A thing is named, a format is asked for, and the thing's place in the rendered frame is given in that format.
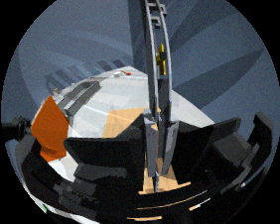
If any dark grey cylinder with tan top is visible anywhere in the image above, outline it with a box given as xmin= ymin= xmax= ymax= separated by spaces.
xmin=54 ymin=87 xmax=60 ymax=97

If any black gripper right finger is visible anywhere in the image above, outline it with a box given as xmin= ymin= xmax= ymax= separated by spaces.
xmin=171 ymin=117 xmax=240 ymax=185

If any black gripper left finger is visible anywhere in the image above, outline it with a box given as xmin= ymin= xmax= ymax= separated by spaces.
xmin=64 ymin=114 xmax=145 ymax=191

